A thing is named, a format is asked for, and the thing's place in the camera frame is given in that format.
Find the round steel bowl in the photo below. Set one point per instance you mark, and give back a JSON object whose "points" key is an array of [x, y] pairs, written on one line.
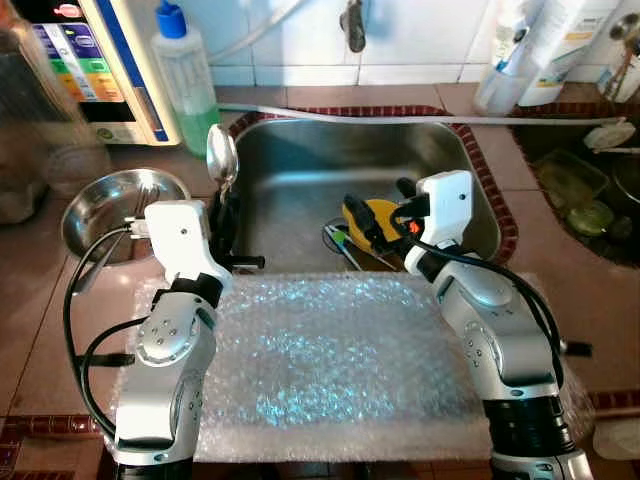
{"points": [[95, 205]]}

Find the clear plastic cup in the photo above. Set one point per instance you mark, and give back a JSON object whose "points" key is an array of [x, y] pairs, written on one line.
{"points": [[498, 92]]}

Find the round glass cup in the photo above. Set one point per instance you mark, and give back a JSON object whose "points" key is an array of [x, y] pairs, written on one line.
{"points": [[590, 217]]}

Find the rectangular glass container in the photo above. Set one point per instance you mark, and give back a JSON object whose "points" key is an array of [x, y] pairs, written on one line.
{"points": [[570, 178]]}

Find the stainless steel sink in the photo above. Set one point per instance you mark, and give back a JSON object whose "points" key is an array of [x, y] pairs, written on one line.
{"points": [[300, 190]]}

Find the green soap bottle blue cap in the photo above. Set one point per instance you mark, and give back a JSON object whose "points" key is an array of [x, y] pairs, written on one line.
{"points": [[190, 100]]}

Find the small white squeeze bottle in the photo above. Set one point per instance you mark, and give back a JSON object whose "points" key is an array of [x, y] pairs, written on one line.
{"points": [[508, 35]]}

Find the straight white tube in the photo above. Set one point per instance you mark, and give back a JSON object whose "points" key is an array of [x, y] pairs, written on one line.
{"points": [[400, 114]]}

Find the dark tiled wash basin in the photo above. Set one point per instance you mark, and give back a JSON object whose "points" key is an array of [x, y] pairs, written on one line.
{"points": [[540, 235]]}

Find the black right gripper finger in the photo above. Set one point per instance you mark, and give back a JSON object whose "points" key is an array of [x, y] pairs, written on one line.
{"points": [[365, 222], [405, 187]]}

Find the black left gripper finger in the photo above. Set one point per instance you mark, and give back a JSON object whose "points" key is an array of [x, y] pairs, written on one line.
{"points": [[214, 225], [232, 225]]}

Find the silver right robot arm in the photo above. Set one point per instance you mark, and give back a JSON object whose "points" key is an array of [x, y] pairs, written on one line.
{"points": [[500, 340]]}

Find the clear bubble wrap sheet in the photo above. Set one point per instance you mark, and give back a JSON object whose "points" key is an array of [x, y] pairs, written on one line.
{"points": [[330, 360]]}

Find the dark metal faucet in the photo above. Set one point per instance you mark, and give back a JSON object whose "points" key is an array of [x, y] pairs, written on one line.
{"points": [[352, 30]]}

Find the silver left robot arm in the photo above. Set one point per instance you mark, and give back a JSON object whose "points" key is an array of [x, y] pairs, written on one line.
{"points": [[170, 370]]}

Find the white printed bottle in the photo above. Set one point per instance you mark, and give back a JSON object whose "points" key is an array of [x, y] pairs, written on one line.
{"points": [[622, 60]]}

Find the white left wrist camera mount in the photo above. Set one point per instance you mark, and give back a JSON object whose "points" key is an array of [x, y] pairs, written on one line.
{"points": [[180, 240]]}

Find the yellow plastic bowl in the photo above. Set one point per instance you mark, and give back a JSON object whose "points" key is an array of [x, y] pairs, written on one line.
{"points": [[385, 210]]}

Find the white blue water ionizer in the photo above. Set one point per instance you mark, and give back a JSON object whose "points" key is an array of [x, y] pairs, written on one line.
{"points": [[110, 70]]}

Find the large white detergent bottle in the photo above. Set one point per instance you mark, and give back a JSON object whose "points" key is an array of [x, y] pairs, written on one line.
{"points": [[560, 50]]}

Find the dark round pot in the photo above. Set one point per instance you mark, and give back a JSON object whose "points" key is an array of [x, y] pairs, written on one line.
{"points": [[628, 180]]}

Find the steel fork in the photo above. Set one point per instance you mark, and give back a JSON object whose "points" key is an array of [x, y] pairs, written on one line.
{"points": [[143, 200]]}

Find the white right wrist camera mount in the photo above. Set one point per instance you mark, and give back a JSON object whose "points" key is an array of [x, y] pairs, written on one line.
{"points": [[445, 215]]}

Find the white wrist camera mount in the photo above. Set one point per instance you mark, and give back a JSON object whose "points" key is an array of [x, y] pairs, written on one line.
{"points": [[180, 240], [445, 215]]}

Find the steel ladle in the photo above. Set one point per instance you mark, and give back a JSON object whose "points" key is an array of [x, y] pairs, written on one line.
{"points": [[620, 30]]}

